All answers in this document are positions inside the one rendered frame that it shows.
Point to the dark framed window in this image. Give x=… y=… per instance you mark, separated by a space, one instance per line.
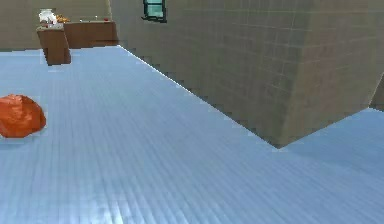
x=155 y=9

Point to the brown wooden long counter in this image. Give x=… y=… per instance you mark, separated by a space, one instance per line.
x=90 y=34

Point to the brown wooden counter block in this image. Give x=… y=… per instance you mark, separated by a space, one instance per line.
x=55 y=45

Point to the orange food pile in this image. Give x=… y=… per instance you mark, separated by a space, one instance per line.
x=62 y=19

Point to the orange lumpy cushion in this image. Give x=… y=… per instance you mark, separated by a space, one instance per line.
x=20 y=116

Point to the white round jar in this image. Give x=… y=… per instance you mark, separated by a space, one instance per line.
x=47 y=16

